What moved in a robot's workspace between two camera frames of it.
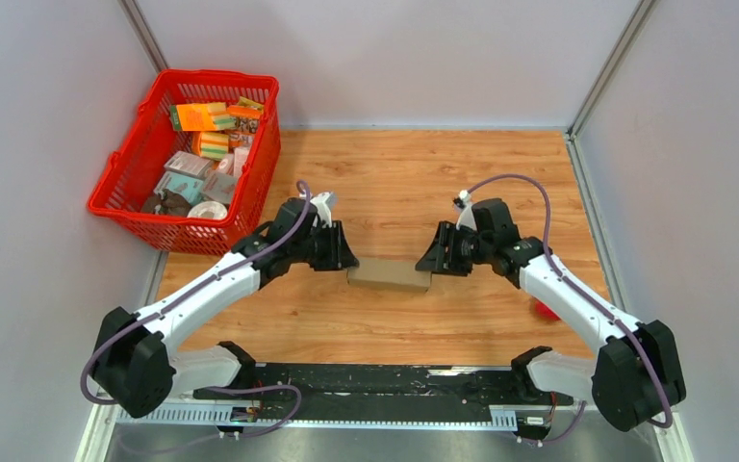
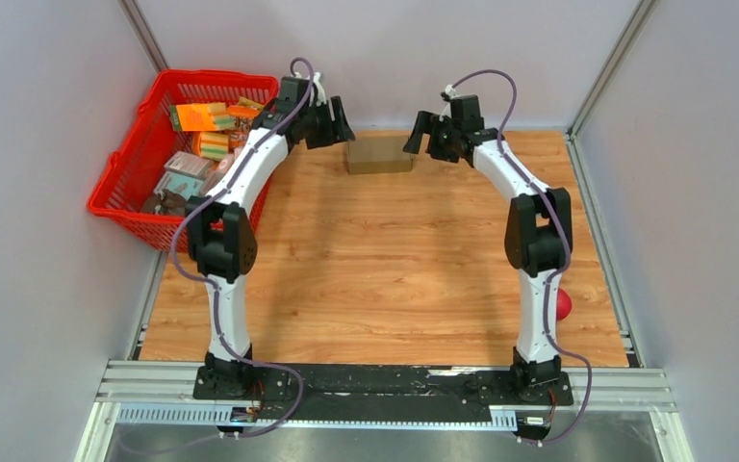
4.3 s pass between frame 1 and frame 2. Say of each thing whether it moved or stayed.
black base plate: stayed
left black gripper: moved
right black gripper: moved
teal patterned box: stayed
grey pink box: stayed
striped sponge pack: stayed
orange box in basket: stayed
